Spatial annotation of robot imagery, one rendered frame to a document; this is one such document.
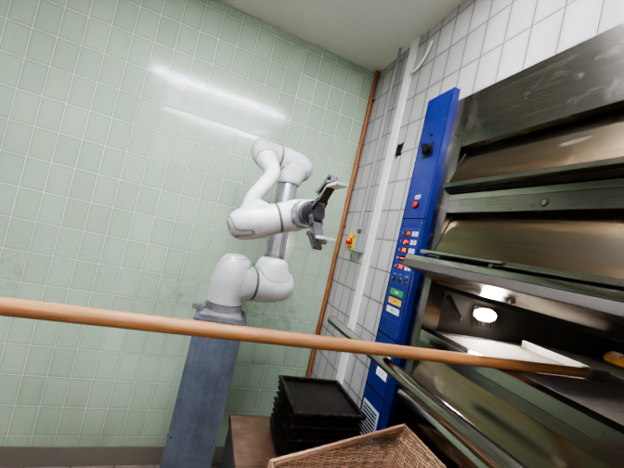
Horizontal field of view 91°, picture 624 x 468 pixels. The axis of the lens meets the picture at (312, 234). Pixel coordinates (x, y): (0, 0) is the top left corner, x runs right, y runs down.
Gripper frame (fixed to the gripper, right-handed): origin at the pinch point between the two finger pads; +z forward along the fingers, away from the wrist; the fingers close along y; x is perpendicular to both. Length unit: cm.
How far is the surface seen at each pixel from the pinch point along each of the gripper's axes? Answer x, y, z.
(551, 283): -41.2, 6.0, 24.5
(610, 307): -41, 8, 35
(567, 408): -55, 32, 24
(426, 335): -54, 32, -23
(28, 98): 122, -29, -113
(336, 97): -28, -85, -116
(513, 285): -40.6, 8.0, 16.8
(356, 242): -47, 3, -81
